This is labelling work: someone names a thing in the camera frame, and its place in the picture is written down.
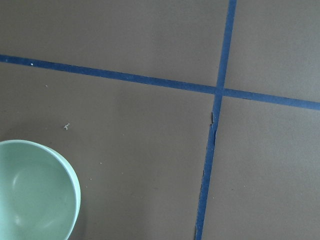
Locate green bowl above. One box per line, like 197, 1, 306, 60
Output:
0, 139, 81, 240

